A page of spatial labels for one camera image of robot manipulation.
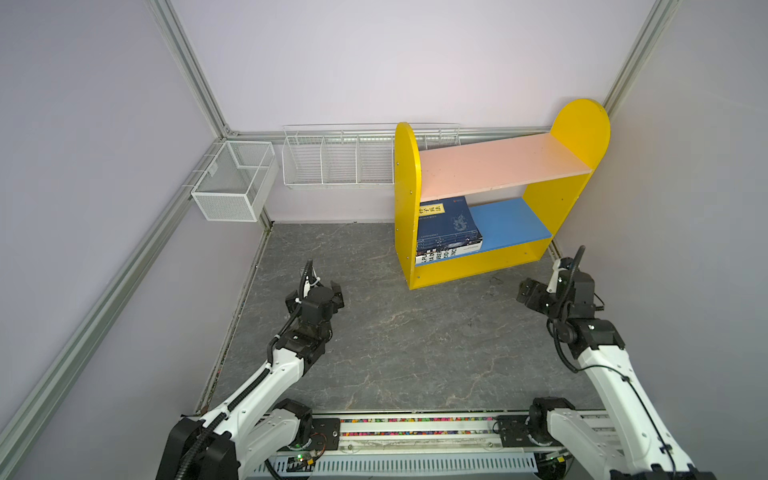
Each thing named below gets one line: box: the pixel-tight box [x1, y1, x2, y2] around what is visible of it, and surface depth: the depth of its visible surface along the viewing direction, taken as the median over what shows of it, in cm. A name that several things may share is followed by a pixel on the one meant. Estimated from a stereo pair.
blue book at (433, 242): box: [417, 235, 483, 253], surface depth 86 cm
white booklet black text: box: [416, 244, 483, 264], surface depth 92 cm
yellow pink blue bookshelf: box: [394, 99, 611, 290], surface depth 88 cm
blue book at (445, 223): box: [418, 196, 483, 254], surface depth 88 cm
